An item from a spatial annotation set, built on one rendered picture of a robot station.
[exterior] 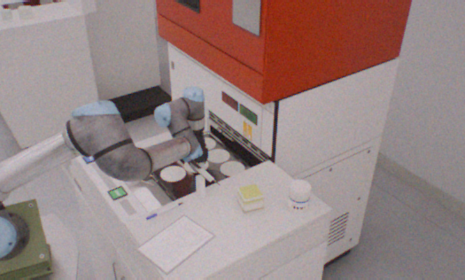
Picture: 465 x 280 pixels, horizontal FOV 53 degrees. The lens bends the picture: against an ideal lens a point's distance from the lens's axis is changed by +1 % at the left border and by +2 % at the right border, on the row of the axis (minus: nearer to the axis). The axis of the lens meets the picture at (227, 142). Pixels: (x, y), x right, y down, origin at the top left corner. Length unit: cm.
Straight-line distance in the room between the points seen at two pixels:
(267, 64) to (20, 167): 84
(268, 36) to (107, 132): 63
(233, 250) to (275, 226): 17
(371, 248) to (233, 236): 153
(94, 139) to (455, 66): 224
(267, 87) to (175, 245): 62
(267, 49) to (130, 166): 62
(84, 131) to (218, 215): 56
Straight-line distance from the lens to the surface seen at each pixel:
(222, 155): 197
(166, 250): 149
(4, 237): 145
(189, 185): 182
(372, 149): 236
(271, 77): 165
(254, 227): 155
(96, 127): 128
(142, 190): 185
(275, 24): 158
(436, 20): 302
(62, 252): 177
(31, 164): 138
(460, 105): 306
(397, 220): 316
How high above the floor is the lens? 205
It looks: 34 degrees down
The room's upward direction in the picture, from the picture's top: straight up
